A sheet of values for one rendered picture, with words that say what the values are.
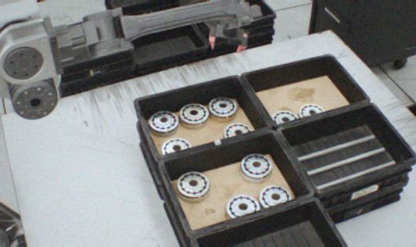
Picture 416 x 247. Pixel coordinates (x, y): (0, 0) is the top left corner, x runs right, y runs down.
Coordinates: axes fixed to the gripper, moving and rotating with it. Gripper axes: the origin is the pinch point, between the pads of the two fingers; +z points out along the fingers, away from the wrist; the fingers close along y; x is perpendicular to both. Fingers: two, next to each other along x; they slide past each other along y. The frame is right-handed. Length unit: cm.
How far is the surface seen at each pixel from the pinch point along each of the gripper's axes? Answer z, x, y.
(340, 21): 55, -94, -73
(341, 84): -1.6, 8.0, -45.9
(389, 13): 42, -96, -100
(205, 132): 5.7, 35.9, 3.4
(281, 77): 1.6, 8.0, -22.5
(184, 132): 6.8, 36.7, 10.6
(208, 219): -1, 72, 0
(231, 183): 0, 58, -7
